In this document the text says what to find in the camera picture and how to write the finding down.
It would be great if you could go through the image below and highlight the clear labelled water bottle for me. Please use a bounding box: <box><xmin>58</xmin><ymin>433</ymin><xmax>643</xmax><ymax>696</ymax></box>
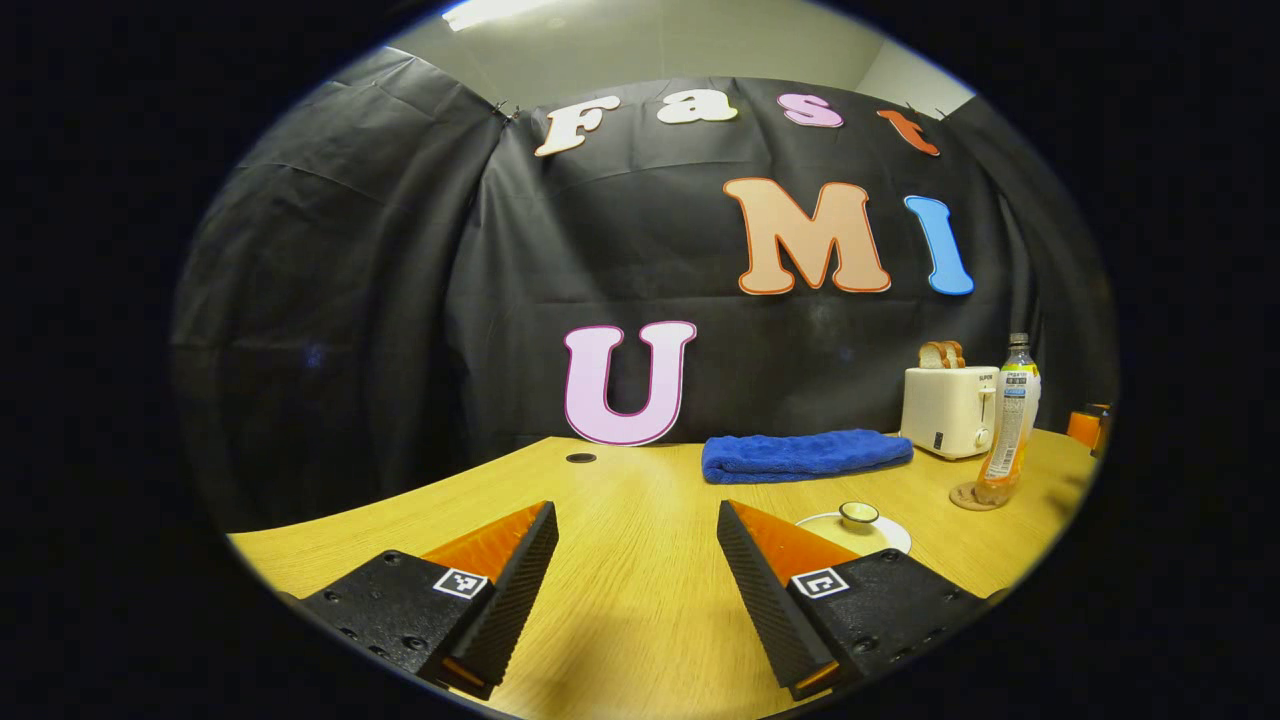
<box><xmin>975</xmin><ymin>333</ymin><xmax>1042</xmax><ymax>507</ymax></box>

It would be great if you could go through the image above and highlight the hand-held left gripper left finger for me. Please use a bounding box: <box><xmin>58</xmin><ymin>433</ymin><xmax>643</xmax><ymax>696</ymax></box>
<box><xmin>300</xmin><ymin>500</ymin><xmax>559</xmax><ymax>701</ymax></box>

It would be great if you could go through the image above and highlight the cream teacup lid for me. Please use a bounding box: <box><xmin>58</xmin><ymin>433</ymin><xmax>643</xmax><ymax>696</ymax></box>
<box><xmin>800</xmin><ymin>501</ymin><xmax>893</xmax><ymax>557</ymax></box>

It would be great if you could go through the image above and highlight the cream toaster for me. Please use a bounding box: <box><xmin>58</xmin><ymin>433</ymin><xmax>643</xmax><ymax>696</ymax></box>
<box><xmin>900</xmin><ymin>366</ymin><xmax>1001</xmax><ymax>461</ymax></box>

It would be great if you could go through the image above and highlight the blue folded towel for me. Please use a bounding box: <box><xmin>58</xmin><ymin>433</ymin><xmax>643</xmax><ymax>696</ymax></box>
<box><xmin>701</xmin><ymin>429</ymin><xmax>915</xmax><ymax>486</ymax></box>

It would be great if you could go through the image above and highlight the black backdrop cloth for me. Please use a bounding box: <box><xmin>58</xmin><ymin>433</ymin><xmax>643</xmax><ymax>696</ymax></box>
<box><xmin>170</xmin><ymin>45</ymin><xmax>1119</xmax><ymax>531</ymax></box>

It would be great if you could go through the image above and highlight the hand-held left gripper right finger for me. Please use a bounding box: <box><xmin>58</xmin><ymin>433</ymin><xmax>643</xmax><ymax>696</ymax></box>
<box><xmin>716</xmin><ymin>499</ymin><xmax>1006</xmax><ymax>701</ymax></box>

